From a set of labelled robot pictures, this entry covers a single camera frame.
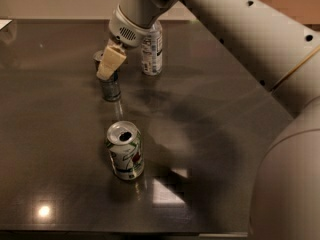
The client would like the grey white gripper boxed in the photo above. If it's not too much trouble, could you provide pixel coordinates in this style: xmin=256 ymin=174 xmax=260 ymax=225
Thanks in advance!
xmin=96 ymin=6 xmax=151 ymax=80

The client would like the silver blue redbull can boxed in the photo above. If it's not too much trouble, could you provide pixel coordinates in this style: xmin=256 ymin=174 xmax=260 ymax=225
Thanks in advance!
xmin=93 ymin=50 xmax=121 ymax=102

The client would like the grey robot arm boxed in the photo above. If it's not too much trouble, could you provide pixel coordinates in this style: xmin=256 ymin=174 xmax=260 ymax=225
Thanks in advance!
xmin=108 ymin=0 xmax=320 ymax=240

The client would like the white green soda can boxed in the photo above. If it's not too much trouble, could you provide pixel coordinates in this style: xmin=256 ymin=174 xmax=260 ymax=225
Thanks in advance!
xmin=105 ymin=121 xmax=144 ymax=181

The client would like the clear plastic water bottle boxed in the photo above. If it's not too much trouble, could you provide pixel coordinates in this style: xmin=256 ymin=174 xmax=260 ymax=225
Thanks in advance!
xmin=141 ymin=21 xmax=163 ymax=76

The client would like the white paper at table corner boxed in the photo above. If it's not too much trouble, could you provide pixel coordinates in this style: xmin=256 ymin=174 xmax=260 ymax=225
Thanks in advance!
xmin=0 ymin=19 xmax=12 ymax=30

